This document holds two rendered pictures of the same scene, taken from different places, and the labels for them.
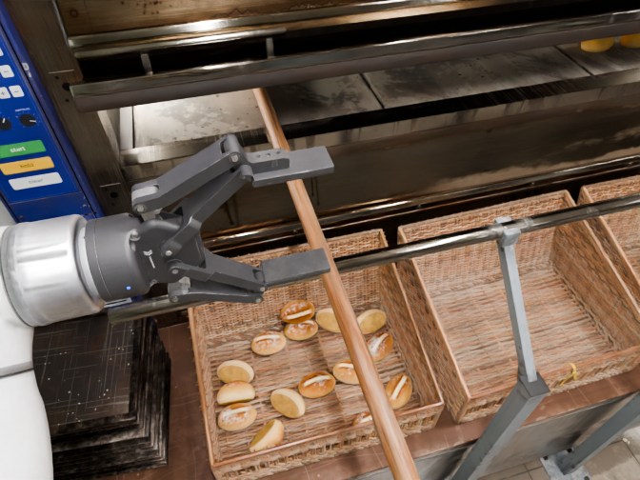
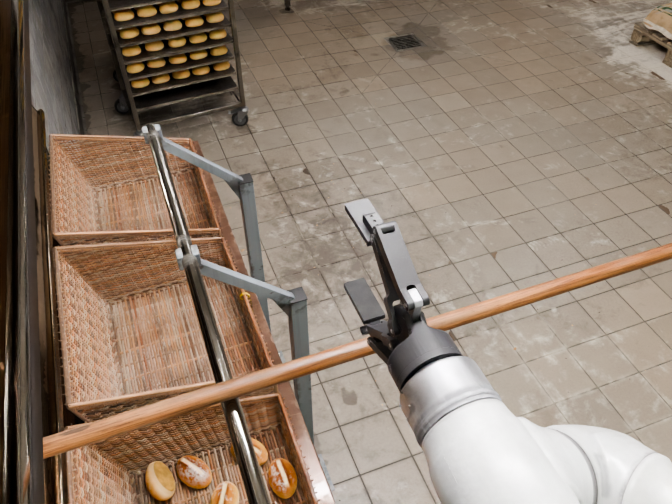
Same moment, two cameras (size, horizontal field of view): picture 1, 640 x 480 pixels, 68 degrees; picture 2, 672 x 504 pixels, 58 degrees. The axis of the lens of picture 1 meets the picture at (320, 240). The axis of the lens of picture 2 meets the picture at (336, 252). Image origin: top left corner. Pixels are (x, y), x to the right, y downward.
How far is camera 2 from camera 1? 0.70 m
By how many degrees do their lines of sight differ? 62
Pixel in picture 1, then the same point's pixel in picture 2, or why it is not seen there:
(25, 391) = not seen: hidden behind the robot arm
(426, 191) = (43, 356)
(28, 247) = (469, 381)
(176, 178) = (406, 268)
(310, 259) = (357, 289)
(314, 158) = (360, 207)
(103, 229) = (431, 344)
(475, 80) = not seen: outside the picture
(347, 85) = not seen: outside the picture
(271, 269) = (371, 312)
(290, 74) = (33, 340)
